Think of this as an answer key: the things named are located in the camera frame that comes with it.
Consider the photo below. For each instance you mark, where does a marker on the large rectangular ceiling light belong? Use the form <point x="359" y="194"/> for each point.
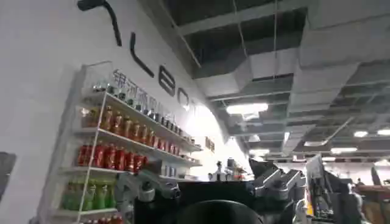
<point x="246" y="108"/>

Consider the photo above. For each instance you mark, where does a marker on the white shelf with drink bottles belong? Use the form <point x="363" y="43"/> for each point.
<point x="115" y="152"/>

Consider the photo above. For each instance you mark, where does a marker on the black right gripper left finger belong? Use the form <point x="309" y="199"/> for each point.
<point x="138" y="184"/>

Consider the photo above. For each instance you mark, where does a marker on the person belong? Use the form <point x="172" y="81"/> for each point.
<point x="359" y="182"/>

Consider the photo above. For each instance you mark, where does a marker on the long ceiling light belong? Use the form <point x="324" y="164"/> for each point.
<point x="259" y="151"/>
<point x="343" y="149"/>

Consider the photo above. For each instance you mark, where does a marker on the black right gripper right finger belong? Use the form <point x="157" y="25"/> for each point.
<point x="275" y="182"/>

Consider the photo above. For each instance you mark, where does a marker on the small ceiling light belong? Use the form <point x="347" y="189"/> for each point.
<point x="384" y="132"/>
<point x="360" y="134"/>

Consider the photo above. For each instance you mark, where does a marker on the brown desk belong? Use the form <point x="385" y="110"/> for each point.
<point x="374" y="198"/>

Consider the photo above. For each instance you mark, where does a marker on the distant rack with goods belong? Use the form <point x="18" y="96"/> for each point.
<point x="227" y="172"/>

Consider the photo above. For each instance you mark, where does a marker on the white ventilation duct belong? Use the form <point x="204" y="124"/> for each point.
<point x="323" y="70"/>

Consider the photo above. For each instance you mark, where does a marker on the black wall lettering sign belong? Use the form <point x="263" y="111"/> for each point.
<point x="166" y="79"/>

